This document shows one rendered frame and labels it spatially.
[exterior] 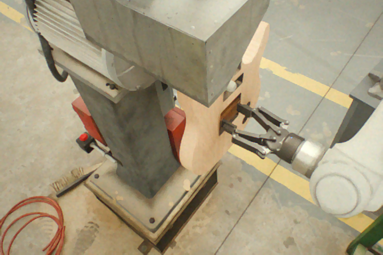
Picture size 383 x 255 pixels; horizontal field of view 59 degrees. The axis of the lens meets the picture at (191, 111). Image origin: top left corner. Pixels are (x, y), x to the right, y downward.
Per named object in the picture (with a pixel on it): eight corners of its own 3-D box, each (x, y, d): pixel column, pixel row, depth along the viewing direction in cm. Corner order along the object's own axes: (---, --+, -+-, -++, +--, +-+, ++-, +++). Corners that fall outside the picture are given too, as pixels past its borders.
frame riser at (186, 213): (89, 207, 192) (74, 189, 172) (159, 133, 218) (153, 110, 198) (156, 265, 171) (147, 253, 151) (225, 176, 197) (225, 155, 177)
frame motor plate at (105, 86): (40, 54, 110) (34, 46, 107) (94, 15, 120) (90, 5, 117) (116, 104, 95) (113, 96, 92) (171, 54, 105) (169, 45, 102)
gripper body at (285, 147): (287, 171, 86) (256, 152, 90) (302, 149, 90) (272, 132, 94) (293, 154, 80) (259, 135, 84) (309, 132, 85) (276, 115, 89)
